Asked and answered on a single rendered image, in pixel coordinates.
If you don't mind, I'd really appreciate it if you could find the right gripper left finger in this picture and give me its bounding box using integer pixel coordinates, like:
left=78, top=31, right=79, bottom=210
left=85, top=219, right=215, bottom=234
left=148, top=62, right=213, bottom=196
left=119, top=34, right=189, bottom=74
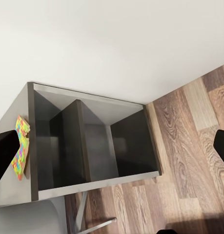
left=0, top=130, right=20, bottom=180

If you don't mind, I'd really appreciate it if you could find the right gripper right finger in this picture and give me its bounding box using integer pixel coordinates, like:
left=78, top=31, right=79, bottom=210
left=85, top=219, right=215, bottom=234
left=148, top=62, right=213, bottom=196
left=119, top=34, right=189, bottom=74
left=213, top=129, right=224, bottom=161

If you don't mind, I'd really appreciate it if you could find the jigsaw puzzle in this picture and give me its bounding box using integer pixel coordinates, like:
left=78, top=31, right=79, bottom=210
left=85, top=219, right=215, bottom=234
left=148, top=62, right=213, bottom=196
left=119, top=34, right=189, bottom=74
left=11, top=115, right=30, bottom=181

